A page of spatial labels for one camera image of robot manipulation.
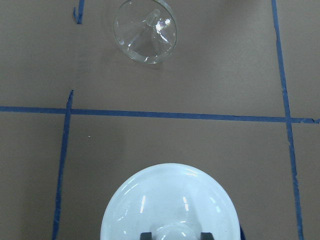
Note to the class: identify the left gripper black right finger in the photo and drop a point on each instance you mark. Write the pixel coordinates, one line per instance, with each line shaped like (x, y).
(207, 236)

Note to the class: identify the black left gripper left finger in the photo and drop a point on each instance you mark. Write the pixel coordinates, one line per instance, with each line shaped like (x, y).
(146, 236)

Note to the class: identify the white enamel cup lid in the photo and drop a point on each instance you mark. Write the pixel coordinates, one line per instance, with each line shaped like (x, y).
(172, 201)

